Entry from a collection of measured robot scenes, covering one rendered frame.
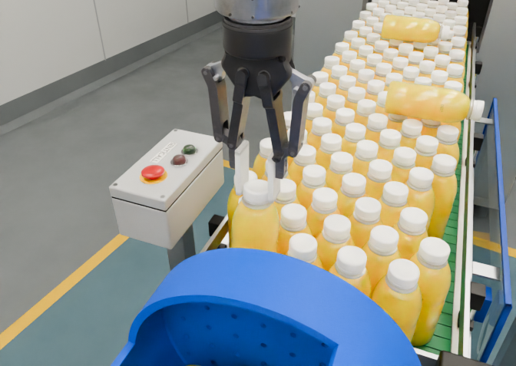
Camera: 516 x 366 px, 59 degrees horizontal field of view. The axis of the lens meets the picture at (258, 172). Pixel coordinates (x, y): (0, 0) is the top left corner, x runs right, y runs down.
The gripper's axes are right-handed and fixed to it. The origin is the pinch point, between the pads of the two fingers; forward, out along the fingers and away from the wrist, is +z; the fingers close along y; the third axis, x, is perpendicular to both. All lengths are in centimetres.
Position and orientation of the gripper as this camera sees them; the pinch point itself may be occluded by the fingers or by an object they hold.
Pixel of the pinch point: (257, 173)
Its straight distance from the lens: 60.0
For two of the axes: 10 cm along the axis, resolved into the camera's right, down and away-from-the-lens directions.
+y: 9.3, 2.1, -3.1
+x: 3.7, -5.3, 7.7
